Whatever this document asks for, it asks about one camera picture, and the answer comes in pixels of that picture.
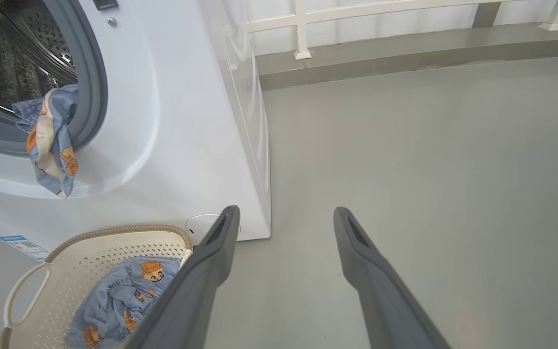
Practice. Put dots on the blue energy label sticker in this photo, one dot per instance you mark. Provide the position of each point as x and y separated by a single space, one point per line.
24 246

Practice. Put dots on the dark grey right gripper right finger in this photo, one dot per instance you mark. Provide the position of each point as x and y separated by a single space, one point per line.
385 300

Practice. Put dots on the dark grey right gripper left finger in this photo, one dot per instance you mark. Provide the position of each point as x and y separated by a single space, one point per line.
192 295

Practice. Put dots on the blue bear print garment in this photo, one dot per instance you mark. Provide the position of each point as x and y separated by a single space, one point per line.
114 300
54 140

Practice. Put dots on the cream perforated laundry basket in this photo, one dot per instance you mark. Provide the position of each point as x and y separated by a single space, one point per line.
85 261

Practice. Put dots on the white metal railing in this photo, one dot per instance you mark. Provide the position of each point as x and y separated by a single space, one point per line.
302 29

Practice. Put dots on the round white filter cover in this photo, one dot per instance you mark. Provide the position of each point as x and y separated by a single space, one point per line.
199 225

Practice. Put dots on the white front-load washing machine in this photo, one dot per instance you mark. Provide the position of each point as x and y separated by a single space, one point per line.
172 121

